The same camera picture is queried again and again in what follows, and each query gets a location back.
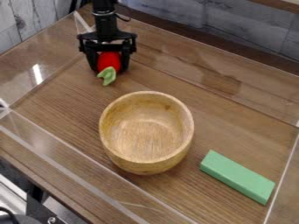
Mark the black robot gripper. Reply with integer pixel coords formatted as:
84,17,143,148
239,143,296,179
77,31,136,72

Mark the red plush strawberry green stem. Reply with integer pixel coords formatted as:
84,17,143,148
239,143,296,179
96,51,123,88

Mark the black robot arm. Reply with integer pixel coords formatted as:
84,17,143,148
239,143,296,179
77,0,137,72

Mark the wooden bowl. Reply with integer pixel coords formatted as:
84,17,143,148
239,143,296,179
97,91,195,175

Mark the green rectangular block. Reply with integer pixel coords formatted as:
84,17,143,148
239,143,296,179
200,150,276,206

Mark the clear acrylic corner bracket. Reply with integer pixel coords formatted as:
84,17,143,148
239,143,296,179
72,11,94,39

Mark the black metal bracket with bolt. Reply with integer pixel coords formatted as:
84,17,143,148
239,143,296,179
25,196,60,224

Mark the black cable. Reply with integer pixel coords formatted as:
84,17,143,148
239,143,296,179
0,206,21,224

